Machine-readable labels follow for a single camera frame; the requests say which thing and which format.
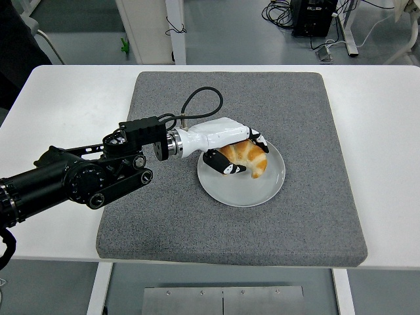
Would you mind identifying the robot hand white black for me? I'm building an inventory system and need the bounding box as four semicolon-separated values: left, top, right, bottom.
175;116;270;176

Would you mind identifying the croissant bread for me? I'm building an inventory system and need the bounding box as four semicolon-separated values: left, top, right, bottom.
218;140;268;180

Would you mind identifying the light grey round plate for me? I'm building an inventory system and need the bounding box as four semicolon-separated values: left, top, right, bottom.
196;132;286;208

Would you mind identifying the grey metal plate with screws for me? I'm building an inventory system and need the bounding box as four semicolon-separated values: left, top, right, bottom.
141;285;306;315

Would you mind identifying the grey felt mat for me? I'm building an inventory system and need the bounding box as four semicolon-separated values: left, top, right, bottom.
95;71;368;267

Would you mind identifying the white cabinet panel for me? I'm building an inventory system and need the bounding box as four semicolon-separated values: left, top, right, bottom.
114;0;187;66

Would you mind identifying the grey foot pedal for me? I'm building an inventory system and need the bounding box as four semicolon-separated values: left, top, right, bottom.
314;45;334;63

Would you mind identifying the black computer case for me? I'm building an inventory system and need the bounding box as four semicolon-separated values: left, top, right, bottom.
290;0;339;37

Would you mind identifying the white table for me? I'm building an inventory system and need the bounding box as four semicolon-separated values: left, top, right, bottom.
0;64;420;315

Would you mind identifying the white desk leg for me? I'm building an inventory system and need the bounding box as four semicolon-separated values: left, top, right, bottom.
334;0;358;57

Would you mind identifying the person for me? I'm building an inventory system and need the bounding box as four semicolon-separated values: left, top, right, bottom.
0;0;53;111

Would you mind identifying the white chair base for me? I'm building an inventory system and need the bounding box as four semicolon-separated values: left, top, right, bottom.
382;0;420;66

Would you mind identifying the thin black hanging cable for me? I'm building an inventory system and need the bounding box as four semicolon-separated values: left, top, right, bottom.
163;16;187;37

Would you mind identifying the black cable bundle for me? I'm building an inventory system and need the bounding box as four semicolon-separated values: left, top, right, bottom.
261;0;293;30

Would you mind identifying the white cable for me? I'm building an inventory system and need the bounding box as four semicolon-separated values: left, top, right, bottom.
324;12;394;50

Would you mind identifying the white tube frame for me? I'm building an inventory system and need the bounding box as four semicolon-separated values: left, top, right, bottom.
34;28;66;66

